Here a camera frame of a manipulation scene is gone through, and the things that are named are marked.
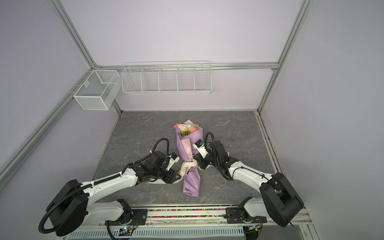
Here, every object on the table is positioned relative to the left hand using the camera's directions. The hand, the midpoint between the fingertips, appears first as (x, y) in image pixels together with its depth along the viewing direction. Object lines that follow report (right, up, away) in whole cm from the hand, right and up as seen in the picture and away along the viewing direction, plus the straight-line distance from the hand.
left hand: (177, 177), depth 81 cm
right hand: (+10, +10, +3) cm, 14 cm away
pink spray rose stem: (+9, +26, +21) cm, 35 cm away
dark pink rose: (-4, +28, +25) cm, 38 cm away
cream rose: (+3, +27, +21) cm, 34 cm away
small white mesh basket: (-56, +51, +15) cm, 77 cm away
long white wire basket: (-9, +61, +19) cm, 64 cm away
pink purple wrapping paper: (+3, +16, +11) cm, 19 cm away
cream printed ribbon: (+4, +6, +4) cm, 8 cm away
